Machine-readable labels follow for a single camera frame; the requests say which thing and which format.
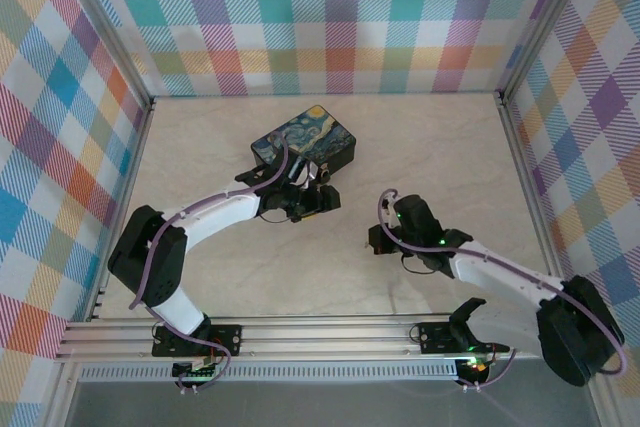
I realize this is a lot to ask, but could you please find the black starry night tin box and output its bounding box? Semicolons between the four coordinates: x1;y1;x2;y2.
249;104;359;184

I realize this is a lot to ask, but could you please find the right controller board orange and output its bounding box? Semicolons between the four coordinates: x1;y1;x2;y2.
458;355;490;376

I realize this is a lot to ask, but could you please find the left green controller board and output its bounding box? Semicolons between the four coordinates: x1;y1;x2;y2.
172;359;222;381

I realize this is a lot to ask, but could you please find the grey metal shelf plate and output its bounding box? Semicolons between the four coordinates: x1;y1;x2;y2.
64;379;601;427

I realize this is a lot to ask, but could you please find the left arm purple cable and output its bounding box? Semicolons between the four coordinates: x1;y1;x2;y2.
128;136;296;393

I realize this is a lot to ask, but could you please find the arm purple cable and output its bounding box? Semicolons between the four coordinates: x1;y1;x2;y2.
375;188;629;391
128;136;296;393

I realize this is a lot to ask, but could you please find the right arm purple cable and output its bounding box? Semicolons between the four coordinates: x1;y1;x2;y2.
375;188;629;391

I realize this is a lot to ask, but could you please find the aluminium table edge rail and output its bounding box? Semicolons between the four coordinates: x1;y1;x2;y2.
85;96;156;322
495;91;569;281

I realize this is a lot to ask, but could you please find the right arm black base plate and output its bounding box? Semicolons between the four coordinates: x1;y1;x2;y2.
418;321;511;354

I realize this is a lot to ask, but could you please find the long aluminium base rail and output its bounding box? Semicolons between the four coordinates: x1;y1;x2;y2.
54;314;546;363

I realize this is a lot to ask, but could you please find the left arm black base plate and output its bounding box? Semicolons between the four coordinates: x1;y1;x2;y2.
152;324;244;358

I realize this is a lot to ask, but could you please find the slotted grey cable duct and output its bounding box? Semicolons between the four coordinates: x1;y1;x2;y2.
77;365;459;382

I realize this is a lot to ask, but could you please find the aluminium frame post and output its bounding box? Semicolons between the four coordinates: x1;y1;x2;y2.
495;0;604;101
47;0;154;108

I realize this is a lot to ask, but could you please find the aluminium frame leg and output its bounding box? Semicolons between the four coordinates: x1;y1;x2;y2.
582;376;619;427
42;361;82;427

